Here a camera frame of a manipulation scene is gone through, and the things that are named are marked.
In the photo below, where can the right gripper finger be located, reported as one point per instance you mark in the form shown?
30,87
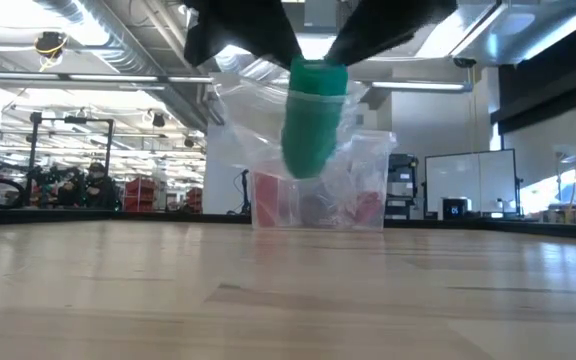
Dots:
388,25

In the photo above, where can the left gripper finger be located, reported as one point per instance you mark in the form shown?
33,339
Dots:
243,25

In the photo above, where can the clear plastic zip bag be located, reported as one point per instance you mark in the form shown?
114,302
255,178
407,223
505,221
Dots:
253,125

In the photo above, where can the green elastic bandage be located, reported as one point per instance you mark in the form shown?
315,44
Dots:
313,130

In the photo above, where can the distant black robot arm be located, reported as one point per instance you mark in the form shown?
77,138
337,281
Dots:
244,195

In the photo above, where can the clear plastic storage box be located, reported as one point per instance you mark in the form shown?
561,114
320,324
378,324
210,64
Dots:
368,165

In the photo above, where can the black printer cabinet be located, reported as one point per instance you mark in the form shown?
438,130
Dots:
402,180

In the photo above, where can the white whiteboard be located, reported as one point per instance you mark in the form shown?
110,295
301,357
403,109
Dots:
468,180

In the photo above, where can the red flat pack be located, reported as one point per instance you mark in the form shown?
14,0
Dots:
266,200

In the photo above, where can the red shelf rack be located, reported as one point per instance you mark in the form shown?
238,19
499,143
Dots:
194,200
138,195

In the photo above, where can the red crumpled item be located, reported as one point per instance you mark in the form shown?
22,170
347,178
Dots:
369,206

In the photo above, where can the black device digital display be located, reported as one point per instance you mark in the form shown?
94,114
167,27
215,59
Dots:
454,210

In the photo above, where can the row of cans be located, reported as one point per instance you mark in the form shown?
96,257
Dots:
575,216

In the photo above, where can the black security camera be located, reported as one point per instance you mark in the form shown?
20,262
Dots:
464,63

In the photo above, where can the black metal table frame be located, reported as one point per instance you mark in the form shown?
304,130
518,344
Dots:
118,216

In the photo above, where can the distant black rig frame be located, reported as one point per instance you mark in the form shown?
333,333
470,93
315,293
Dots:
35,150

